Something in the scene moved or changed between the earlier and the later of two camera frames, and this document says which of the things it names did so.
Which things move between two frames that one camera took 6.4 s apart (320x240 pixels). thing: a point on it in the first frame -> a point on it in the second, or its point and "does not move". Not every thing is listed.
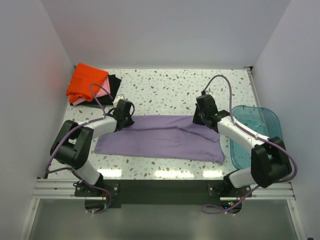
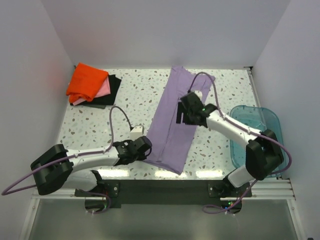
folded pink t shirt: x=106 y=85 does not move
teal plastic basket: x=263 y=120 does not move
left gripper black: x=130 y=121 -> x=141 y=157
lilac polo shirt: x=171 y=136 -> x=172 y=142
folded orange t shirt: x=82 y=77 does not move
